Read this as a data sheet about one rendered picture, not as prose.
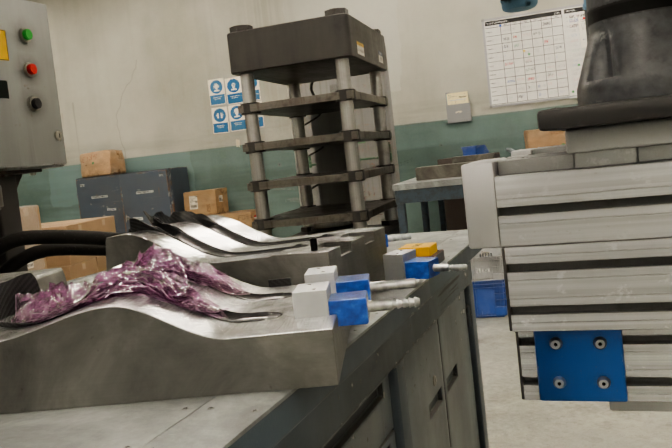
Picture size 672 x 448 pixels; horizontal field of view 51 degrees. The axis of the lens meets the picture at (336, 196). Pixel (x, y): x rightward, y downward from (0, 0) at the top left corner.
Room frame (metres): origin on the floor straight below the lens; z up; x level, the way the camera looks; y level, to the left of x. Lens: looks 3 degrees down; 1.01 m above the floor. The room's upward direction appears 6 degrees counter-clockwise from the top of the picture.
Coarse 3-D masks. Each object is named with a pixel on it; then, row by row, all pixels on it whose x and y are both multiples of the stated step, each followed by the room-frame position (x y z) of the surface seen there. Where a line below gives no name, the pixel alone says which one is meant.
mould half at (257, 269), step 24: (216, 216) 1.30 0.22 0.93; (120, 240) 1.09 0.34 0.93; (144, 240) 1.07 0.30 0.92; (168, 240) 1.09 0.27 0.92; (216, 240) 1.16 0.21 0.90; (264, 240) 1.24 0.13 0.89; (336, 240) 1.07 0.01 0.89; (360, 240) 1.08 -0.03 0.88; (384, 240) 1.19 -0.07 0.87; (120, 264) 1.09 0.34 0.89; (216, 264) 1.03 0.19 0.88; (240, 264) 1.01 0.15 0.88; (264, 264) 1.00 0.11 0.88; (288, 264) 0.98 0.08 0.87; (312, 264) 0.97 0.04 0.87; (336, 264) 0.98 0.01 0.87; (360, 264) 1.07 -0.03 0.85
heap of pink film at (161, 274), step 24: (144, 264) 0.85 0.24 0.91; (168, 264) 0.85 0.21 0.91; (192, 264) 0.86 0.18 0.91; (72, 288) 0.80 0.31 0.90; (96, 288) 0.74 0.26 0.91; (120, 288) 0.73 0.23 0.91; (144, 288) 0.74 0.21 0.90; (168, 288) 0.73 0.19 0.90; (192, 288) 0.75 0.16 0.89; (216, 288) 0.84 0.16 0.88; (240, 288) 0.87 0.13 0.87; (24, 312) 0.78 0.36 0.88; (48, 312) 0.75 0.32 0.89; (216, 312) 0.74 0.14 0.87
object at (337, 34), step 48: (240, 48) 5.17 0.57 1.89; (288, 48) 5.06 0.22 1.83; (336, 48) 4.96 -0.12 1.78; (384, 48) 6.03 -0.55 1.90; (336, 96) 5.00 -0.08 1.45; (384, 96) 6.00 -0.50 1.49; (288, 144) 5.11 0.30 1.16; (336, 144) 6.15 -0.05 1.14; (384, 144) 6.00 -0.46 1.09; (336, 192) 6.35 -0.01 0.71; (384, 192) 6.01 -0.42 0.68
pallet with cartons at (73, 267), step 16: (48, 224) 5.75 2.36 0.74; (64, 224) 5.44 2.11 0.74; (80, 224) 5.43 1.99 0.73; (96, 224) 5.69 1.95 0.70; (112, 224) 5.97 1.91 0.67; (64, 256) 5.23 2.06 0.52; (80, 256) 5.37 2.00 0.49; (96, 256) 5.63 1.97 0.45; (64, 272) 5.23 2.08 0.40; (80, 272) 5.35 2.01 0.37; (96, 272) 5.59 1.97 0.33
